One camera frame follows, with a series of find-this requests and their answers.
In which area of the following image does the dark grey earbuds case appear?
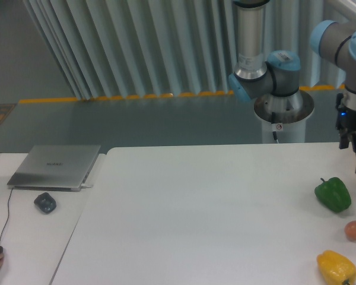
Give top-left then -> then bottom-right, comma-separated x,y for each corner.
34,192 -> 57,214

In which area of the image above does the silver closed laptop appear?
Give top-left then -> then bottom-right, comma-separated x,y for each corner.
7,145 -> 100,191

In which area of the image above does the white folding partition screen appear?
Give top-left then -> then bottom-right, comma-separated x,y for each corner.
25,1 -> 356,100

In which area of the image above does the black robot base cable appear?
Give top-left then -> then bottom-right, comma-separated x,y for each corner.
270,111 -> 281,144

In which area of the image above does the black mouse cable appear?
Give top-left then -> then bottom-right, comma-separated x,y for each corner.
0,153 -> 14,247

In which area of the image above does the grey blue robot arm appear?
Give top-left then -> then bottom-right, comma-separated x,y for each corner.
228,1 -> 356,171

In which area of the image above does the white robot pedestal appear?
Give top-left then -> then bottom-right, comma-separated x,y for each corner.
254,90 -> 314,144

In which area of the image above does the yellow bell pepper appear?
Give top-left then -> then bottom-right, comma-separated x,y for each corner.
316,250 -> 356,285

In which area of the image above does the green bell pepper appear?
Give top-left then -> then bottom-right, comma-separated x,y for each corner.
314,177 -> 352,213

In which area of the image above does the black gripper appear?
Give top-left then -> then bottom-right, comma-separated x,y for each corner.
335,93 -> 356,173

